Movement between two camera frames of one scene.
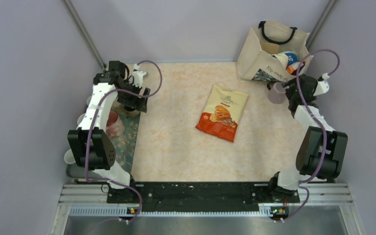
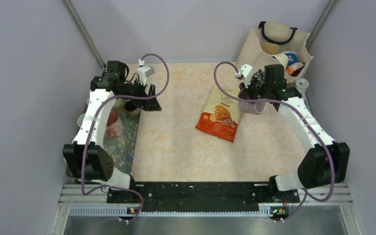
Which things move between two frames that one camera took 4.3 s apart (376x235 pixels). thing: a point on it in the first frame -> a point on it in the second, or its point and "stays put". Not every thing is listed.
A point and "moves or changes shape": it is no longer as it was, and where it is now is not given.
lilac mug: (277, 95) moves or changes shape
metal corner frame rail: (83, 32) stays put
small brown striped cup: (129, 108) stays put
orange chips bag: (221, 114) stays put
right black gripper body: (292, 93) -> (255, 90)
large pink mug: (115, 127) stays put
